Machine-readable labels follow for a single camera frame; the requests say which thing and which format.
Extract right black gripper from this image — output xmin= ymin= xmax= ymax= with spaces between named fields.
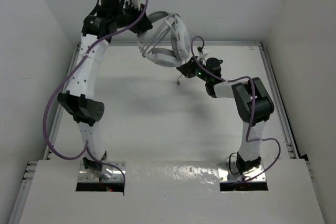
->
xmin=177 ymin=56 xmax=211 ymax=83

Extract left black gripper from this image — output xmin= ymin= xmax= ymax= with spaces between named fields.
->
xmin=110 ymin=0 xmax=151 ymax=34

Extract white grey headphones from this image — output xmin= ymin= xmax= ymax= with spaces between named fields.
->
xmin=137 ymin=11 xmax=191 ymax=68

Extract grey headphone cable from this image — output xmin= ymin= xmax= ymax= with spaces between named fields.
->
xmin=140 ymin=16 xmax=184 ymax=86

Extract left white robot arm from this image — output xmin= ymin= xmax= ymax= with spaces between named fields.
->
xmin=57 ymin=0 xmax=153 ymax=179

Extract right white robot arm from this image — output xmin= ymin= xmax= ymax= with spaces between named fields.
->
xmin=176 ymin=58 xmax=275 ymax=175

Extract white front cover board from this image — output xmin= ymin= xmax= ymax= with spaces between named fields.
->
xmin=20 ymin=159 xmax=324 ymax=223

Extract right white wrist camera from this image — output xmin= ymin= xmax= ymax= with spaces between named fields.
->
xmin=197 ymin=46 xmax=209 ymax=61

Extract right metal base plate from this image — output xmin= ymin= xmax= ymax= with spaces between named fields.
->
xmin=218 ymin=161 xmax=267 ymax=183

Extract metal base plate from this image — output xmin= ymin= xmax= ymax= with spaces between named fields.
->
xmin=218 ymin=161 xmax=267 ymax=183
xmin=78 ymin=160 xmax=126 ymax=183

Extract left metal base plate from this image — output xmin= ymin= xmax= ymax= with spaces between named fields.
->
xmin=78 ymin=160 xmax=126 ymax=183

